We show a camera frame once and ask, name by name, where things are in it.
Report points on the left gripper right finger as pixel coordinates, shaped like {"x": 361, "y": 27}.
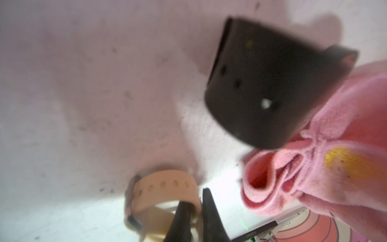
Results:
{"x": 213, "y": 230}

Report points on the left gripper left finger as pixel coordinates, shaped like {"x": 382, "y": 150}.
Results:
{"x": 180, "y": 229}

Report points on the beige looped watch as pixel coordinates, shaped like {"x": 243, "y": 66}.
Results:
{"x": 148, "y": 202}

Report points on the pink cloth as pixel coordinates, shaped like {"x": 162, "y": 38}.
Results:
{"x": 336, "y": 165}

